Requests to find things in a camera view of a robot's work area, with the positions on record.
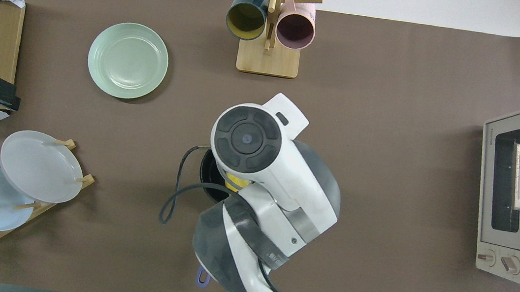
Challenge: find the wooden plate rack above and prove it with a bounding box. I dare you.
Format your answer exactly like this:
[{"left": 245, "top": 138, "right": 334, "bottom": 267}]
[{"left": 0, "top": 130, "right": 100, "bottom": 264}]

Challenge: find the dark blue saucepan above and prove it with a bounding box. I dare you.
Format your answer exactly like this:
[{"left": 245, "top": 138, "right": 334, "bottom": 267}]
[{"left": 186, "top": 148, "right": 240, "bottom": 291}]

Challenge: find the wooden mug rack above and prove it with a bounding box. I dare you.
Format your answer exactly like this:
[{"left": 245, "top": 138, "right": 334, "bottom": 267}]
[{"left": 218, "top": 0, "right": 323, "bottom": 81}]

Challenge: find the grey plate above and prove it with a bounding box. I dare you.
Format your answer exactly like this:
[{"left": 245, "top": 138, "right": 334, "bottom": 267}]
[{"left": 0, "top": 127, "right": 89, "bottom": 207}]

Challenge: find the mint green plate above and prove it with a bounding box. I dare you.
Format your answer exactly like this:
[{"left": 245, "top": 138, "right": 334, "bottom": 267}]
[{"left": 83, "top": 18, "right": 173, "bottom": 104}]

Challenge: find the pink ribbed mug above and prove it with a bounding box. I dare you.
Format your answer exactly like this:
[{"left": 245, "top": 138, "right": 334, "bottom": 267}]
[{"left": 274, "top": 0, "right": 320, "bottom": 52}]

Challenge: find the brown table mat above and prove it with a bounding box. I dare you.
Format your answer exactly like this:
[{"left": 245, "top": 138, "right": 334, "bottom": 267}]
[{"left": 0, "top": 0, "right": 520, "bottom": 292}]

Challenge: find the dark teal mug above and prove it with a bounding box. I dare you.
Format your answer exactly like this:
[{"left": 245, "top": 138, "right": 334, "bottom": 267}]
[{"left": 224, "top": 0, "right": 270, "bottom": 43}]

